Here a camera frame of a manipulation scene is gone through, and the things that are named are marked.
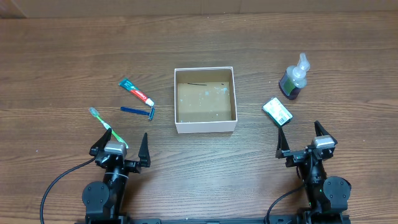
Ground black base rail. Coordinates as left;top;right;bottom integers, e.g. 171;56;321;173
78;215;305;224

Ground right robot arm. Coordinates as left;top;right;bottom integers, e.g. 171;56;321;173
264;121;352;223

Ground red green toothpaste tube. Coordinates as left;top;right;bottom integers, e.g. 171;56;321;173
119;78;155;107

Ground blue disposable razor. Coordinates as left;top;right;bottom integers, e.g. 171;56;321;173
120;107;155;120

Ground green white soap bar box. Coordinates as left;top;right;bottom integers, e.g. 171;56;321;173
262;98;293;127

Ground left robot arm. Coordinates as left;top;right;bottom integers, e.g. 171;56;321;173
82;129;150;223

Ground purple soap pump bottle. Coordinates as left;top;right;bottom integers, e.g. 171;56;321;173
279;53;310;100

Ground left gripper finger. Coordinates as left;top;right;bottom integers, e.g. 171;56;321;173
90;128;112;152
138;133;151;167

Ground green toothbrush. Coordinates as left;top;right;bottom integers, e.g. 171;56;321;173
89;107;129;149

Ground white cardboard box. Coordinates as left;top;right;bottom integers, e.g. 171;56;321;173
174;67;238;134

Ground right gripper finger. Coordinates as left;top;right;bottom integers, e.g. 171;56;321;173
314;121;338;144
275;127;290;157

